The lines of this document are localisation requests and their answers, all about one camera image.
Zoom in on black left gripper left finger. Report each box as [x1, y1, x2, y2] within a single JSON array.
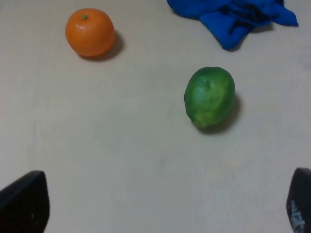
[[0, 170, 50, 233]]

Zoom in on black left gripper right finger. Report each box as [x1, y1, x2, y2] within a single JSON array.
[[286, 167, 311, 233]]

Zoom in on green lime fruit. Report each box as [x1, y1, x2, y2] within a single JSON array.
[[184, 67, 235, 129]]

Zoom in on orange mandarin fruit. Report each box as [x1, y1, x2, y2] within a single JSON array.
[[65, 8, 116, 57]]

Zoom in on crumpled blue cloth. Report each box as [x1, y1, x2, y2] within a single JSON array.
[[167, 0, 299, 50]]

